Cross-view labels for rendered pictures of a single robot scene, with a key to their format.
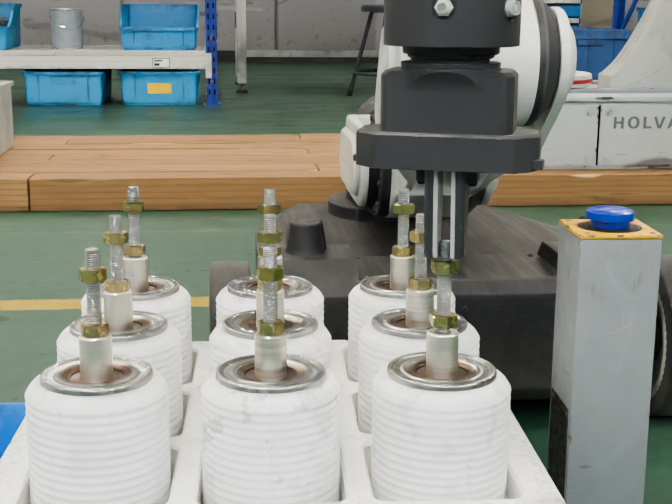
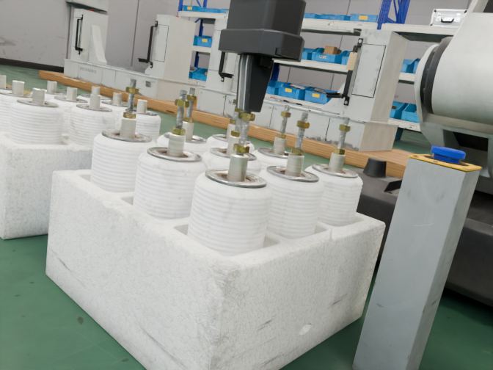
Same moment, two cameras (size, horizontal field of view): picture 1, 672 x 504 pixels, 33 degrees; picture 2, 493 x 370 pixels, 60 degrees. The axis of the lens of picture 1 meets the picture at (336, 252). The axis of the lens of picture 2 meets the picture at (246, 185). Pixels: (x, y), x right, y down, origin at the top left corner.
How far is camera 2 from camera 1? 0.59 m
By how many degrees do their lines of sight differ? 42
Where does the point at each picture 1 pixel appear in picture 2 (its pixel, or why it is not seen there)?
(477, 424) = (216, 203)
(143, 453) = (117, 169)
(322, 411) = (169, 173)
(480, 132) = (254, 27)
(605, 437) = (396, 293)
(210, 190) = not seen: hidden behind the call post
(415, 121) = (235, 22)
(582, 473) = (377, 308)
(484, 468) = (218, 233)
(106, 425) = (103, 150)
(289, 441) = (150, 180)
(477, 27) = not seen: outside the picture
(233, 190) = not seen: hidden behind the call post
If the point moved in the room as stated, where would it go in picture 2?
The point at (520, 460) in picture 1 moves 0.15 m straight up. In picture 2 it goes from (269, 250) to (295, 124)
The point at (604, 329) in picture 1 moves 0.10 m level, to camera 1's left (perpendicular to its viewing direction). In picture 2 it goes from (411, 221) to (343, 197)
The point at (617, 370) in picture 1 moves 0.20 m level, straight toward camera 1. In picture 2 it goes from (413, 252) to (285, 262)
